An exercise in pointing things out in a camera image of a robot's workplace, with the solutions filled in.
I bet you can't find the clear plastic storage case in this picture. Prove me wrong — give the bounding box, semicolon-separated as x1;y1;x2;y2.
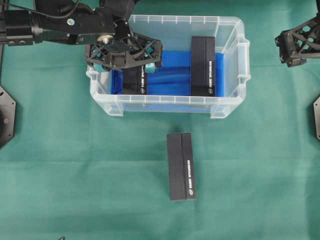
86;14;251;119

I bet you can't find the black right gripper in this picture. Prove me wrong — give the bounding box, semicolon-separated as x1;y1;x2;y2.
274;15;320;68

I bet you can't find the green table cloth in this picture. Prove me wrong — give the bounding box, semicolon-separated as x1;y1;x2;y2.
0;0;320;240

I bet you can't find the black aluminium frame post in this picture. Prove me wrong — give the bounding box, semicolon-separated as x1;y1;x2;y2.
0;45;4;78

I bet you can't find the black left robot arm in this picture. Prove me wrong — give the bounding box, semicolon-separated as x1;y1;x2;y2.
0;0;163;71

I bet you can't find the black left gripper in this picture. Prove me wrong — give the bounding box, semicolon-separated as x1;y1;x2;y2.
84;18;163;74

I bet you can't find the black camera box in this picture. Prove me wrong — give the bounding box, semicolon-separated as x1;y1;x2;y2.
191;36;216;97
166;132;196;201
122;66;148;95

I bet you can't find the blue foam liner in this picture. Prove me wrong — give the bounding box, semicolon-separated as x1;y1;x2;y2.
111;51;224;97

